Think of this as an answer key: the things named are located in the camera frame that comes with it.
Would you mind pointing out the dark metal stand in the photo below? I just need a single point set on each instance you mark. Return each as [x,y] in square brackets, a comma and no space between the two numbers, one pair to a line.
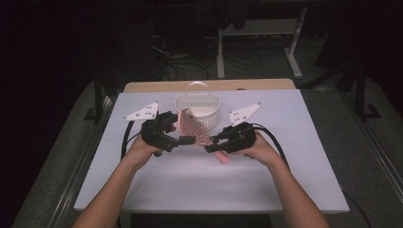
[361,91]
[98,98]

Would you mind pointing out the person's left hand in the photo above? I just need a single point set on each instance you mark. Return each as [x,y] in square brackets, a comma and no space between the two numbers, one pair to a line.
[141,153]

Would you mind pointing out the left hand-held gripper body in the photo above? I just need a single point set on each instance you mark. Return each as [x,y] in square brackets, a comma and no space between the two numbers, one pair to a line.
[155,133]

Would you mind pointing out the metal floor rail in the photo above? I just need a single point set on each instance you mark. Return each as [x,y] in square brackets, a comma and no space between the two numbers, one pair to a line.
[374,152]
[82,164]

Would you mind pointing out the person's right hand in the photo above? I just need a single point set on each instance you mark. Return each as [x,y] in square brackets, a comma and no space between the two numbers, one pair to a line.
[263,150]

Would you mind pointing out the wooden table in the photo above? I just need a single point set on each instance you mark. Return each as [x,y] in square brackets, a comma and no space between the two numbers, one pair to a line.
[228,85]

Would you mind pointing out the pink checkered cloth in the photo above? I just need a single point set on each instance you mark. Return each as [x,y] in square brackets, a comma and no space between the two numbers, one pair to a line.
[193,128]

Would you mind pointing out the white table cover board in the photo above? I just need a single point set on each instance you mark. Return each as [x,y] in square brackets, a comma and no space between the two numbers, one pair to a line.
[196,183]

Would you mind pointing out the white metal desk frame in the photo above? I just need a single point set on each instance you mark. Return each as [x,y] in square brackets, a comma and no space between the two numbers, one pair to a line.
[263,27]

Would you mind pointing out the white slotted plastic basket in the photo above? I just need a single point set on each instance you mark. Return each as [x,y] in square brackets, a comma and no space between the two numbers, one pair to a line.
[202,109]

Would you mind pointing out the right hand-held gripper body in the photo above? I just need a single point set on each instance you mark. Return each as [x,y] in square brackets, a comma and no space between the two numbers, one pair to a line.
[244,137]

